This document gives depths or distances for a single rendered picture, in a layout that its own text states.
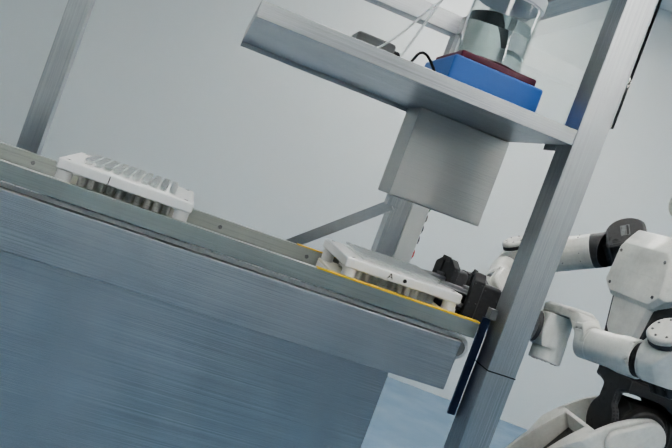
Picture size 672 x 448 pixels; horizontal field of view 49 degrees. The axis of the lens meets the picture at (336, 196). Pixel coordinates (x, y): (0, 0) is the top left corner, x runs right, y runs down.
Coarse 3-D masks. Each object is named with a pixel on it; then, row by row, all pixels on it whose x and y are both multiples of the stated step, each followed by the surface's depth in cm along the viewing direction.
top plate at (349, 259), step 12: (336, 252) 148; (348, 252) 148; (348, 264) 139; (360, 264) 140; (372, 264) 141; (384, 276) 141; (396, 276) 141; (408, 276) 143; (420, 288) 142; (432, 288) 143; (444, 288) 145; (456, 300) 144
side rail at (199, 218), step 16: (0, 144) 149; (16, 160) 150; (32, 160) 151; (48, 160) 151; (208, 224) 158; (224, 224) 159; (240, 224) 161; (240, 240) 160; (256, 240) 161; (272, 240) 161; (288, 256) 162; (304, 256) 163; (320, 256) 164
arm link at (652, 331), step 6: (666, 318) 133; (654, 324) 132; (660, 324) 132; (666, 324) 131; (648, 330) 131; (654, 330) 131; (660, 330) 130; (666, 330) 130; (648, 336) 130; (654, 336) 129; (660, 336) 129; (666, 336) 128; (648, 342) 131; (654, 342) 129; (660, 342) 128; (666, 342) 127; (660, 348) 128; (666, 348) 127
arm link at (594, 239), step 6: (594, 234) 190; (600, 234) 189; (594, 240) 188; (600, 240) 187; (594, 246) 188; (600, 246) 188; (594, 252) 187; (600, 252) 188; (606, 252) 189; (594, 258) 188; (600, 258) 188; (606, 258) 190; (594, 264) 189; (600, 264) 188; (606, 264) 190
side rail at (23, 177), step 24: (0, 168) 124; (24, 168) 125; (48, 192) 126; (72, 192) 127; (96, 192) 128; (120, 216) 129; (144, 216) 129; (168, 216) 131; (192, 240) 131; (216, 240) 132; (264, 264) 134; (288, 264) 135; (336, 288) 137; (360, 288) 138; (408, 312) 140; (432, 312) 141
